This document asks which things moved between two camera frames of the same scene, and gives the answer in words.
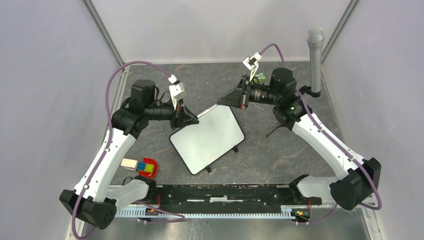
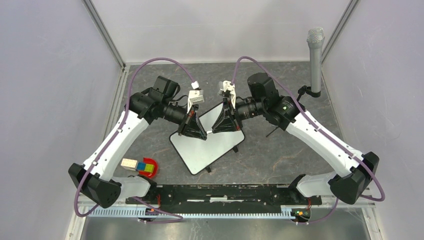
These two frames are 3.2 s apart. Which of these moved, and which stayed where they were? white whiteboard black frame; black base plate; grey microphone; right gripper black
Moved: right gripper black
Stayed: white whiteboard black frame; black base plate; grey microphone
